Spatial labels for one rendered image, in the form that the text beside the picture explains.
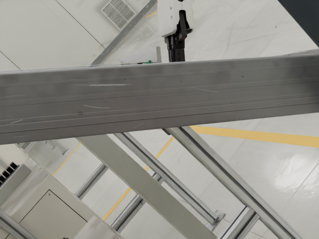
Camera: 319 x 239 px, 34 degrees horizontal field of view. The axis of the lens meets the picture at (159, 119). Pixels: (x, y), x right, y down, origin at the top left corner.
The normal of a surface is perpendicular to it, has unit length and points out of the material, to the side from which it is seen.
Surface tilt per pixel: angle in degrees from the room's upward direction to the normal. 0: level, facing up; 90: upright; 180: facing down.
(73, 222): 90
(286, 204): 0
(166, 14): 49
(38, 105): 90
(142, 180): 90
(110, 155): 90
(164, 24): 53
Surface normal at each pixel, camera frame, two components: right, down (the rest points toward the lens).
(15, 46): 0.33, 0.03
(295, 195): -0.69, -0.67
